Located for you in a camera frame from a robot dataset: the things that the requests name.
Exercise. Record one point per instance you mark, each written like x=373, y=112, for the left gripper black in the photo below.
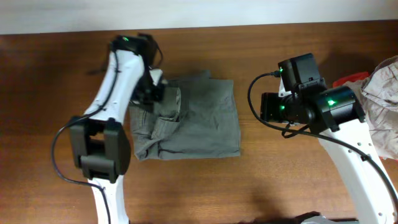
x=150, y=93

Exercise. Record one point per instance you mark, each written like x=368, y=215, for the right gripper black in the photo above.
x=268, y=106

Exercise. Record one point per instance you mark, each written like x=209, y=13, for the grey shorts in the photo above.
x=197, y=119

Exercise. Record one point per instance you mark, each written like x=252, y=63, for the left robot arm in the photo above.
x=100, y=147

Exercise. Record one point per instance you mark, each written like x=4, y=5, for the beige crumpled garment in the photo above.
x=378, y=97

